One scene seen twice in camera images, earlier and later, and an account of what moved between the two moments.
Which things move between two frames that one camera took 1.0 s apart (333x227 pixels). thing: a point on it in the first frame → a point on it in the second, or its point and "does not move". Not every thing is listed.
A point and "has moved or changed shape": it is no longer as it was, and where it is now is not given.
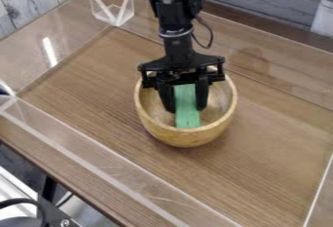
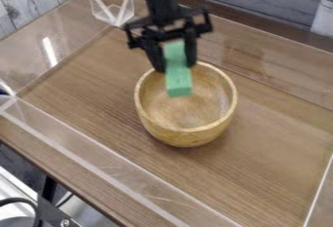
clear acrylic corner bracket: [113, 14] does not move
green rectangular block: [186, 112] has moved or changed shape
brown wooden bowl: [214, 117] does not move
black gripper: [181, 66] → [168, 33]
